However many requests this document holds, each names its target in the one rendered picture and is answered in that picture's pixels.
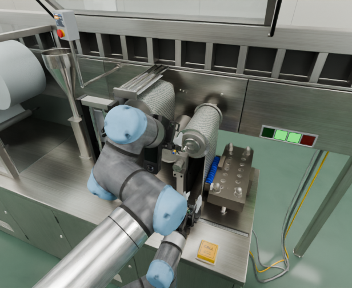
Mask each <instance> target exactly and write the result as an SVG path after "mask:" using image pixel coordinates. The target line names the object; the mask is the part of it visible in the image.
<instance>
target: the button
mask: <svg viewBox="0 0 352 288"><path fill-rule="evenodd" d="M217 250H218V245H216V244H214V243H211V242H208V241H205V240H202V242H201V245H200V248H199V251H198V255H197V257H198V258H201V259H204V260H206V261H208V262H211V263H214V262H215V258H216V254H217Z"/></svg>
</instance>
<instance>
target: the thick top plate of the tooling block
mask: <svg viewBox="0 0 352 288"><path fill-rule="evenodd" d="M227 146H228V145H226V146H225V149H224V151H223V154H222V155H223V156H226V159H225V162H224V165H223V168H222V170H220V169H217V171H216V174H215V176H214V179H213V184H214V185H215V183H219V184H220V187H221V192H220V193H218V194H216V193H214V192H213V190H210V191H209V194H208V199H207V201H208V202H210V203H213V204H216V205H220V206H223V207H226V208H229V209H233V210H236V211H240V212H242V211H243V207H244V205H245V199H246V193H247V187H248V183H249V177H250V171H251V165H252V161H253V155H254V150H250V155H245V154H244V153H243V152H244V151H245V148H241V147H236V146H233V151H228V150H227ZM213 187H214V186H213ZM238 187H241V189H242V197H241V198H237V197H235V196H234V192H235V190H236V188H238Z"/></svg>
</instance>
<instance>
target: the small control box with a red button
mask: <svg viewBox="0 0 352 288"><path fill-rule="evenodd" d="M53 16H54V19H55V23H56V26H57V34H58V36H59V37H60V39H64V40H67V41H73V40H77V39H80V36H79V32H78V27H77V23H76V19H75V15H74V11H72V10H53Z"/></svg>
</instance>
